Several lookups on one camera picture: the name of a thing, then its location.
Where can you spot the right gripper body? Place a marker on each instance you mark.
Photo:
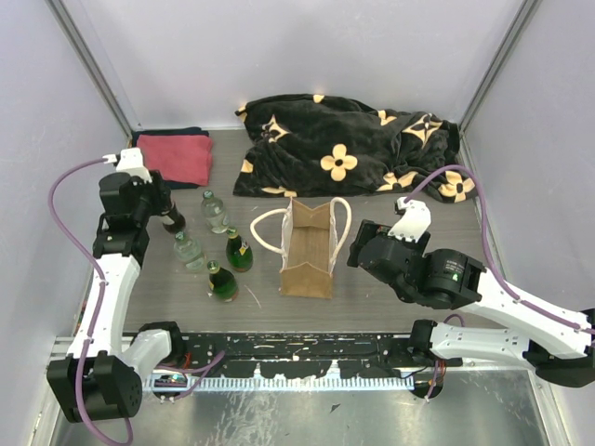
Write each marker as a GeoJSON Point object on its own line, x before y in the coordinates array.
{"type": "Point", "coordinates": [419, 246]}

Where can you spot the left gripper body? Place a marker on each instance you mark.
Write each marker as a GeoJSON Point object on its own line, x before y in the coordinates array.
{"type": "Point", "coordinates": [154, 197]}

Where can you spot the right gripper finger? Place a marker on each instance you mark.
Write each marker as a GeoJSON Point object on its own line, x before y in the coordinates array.
{"type": "Point", "coordinates": [353, 259]}
{"type": "Point", "coordinates": [369, 230]}

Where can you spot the cola glass bottle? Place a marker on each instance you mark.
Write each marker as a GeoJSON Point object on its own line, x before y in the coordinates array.
{"type": "Point", "coordinates": [172, 220]}

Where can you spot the canvas tote bag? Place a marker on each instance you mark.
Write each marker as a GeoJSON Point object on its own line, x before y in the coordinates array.
{"type": "Point", "coordinates": [311, 240]}

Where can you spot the green bottle front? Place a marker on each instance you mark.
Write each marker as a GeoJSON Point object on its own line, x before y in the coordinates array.
{"type": "Point", "coordinates": [222, 283]}

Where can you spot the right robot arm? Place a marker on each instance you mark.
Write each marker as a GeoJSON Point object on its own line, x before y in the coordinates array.
{"type": "Point", "coordinates": [554, 342]}

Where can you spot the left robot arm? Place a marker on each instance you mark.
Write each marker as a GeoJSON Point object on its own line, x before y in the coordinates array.
{"type": "Point", "coordinates": [99, 379]}

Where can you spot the red folded cloth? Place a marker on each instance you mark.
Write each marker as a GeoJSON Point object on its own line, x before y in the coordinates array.
{"type": "Point", "coordinates": [181, 158]}

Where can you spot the clear glass bottle near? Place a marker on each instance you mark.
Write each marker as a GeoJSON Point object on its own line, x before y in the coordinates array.
{"type": "Point", "coordinates": [189, 251]}

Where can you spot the clear glass bottle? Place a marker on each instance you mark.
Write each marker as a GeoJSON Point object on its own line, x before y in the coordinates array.
{"type": "Point", "coordinates": [214, 212]}
{"type": "Point", "coordinates": [189, 251]}

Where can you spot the clear glass bottle far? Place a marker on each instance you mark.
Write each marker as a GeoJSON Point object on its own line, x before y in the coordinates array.
{"type": "Point", "coordinates": [214, 212]}

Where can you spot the dark navy folded cloth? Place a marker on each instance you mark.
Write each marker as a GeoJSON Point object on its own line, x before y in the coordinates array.
{"type": "Point", "coordinates": [186, 185]}

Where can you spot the black floral blanket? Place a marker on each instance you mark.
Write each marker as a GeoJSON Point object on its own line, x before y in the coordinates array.
{"type": "Point", "coordinates": [306, 145]}

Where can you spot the green bottle yellow label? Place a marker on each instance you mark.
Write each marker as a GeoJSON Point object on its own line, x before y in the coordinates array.
{"type": "Point", "coordinates": [238, 251]}

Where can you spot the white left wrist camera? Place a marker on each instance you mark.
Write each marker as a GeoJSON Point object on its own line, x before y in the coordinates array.
{"type": "Point", "coordinates": [129, 161]}

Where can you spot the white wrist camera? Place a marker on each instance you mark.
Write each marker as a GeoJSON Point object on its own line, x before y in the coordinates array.
{"type": "Point", "coordinates": [129, 161]}
{"type": "Point", "coordinates": [415, 219]}

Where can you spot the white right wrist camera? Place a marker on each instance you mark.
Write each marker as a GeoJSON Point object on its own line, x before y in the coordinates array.
{"type": "Point", "coordinates": [415, 219]}

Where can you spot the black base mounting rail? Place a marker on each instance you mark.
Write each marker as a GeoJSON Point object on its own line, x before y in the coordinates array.
{"type": "Point", "coordinates": [298, 355]}

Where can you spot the white slotted cable duct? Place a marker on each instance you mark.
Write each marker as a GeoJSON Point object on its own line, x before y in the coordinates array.
{"type": "Point", "coordinates": [331, 382]}

